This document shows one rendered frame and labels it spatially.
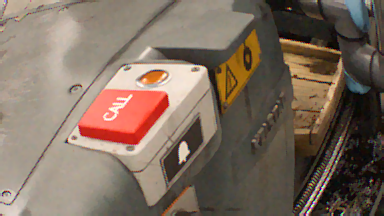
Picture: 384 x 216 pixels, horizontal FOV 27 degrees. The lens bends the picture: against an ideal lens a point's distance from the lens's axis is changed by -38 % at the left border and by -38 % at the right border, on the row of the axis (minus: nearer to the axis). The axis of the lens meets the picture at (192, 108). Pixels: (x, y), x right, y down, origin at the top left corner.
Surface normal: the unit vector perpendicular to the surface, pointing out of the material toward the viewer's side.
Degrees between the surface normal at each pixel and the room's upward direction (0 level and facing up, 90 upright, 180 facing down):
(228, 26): 0
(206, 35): 0
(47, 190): 0
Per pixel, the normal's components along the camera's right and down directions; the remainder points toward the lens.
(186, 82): -0.15, -0.87
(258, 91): 0.91, 0.05
